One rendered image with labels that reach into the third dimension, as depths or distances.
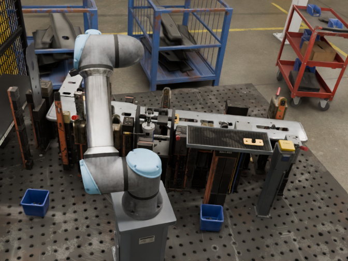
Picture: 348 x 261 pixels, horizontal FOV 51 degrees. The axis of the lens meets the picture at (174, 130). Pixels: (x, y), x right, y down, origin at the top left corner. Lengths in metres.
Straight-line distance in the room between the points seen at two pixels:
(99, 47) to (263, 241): 1.18
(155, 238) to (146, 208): 0.16
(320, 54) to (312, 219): 2.26
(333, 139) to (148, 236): 2.87
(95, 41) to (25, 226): 0.98
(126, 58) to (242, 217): 1.05
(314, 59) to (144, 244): 2.99
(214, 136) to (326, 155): 2.22
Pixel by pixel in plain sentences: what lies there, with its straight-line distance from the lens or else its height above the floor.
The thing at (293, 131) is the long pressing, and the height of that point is 1.00.
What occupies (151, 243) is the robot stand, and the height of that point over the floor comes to 0.97.
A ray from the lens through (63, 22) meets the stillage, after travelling 4.38.
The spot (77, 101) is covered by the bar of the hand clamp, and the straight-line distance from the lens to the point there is 1.76.
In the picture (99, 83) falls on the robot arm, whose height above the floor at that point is 1.51.
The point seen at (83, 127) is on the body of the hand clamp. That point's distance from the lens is 1.81.
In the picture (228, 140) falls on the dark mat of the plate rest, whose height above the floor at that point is 1.16.
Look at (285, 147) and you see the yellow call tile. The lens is 1.65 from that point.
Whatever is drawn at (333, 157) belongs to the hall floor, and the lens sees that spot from 3.72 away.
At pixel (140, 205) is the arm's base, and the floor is 1.16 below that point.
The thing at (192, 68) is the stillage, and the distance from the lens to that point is 4.23.
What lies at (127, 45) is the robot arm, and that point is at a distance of 1.26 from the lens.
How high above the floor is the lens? 2.14
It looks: 38 degrees down
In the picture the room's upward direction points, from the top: 7 degrees clockwise
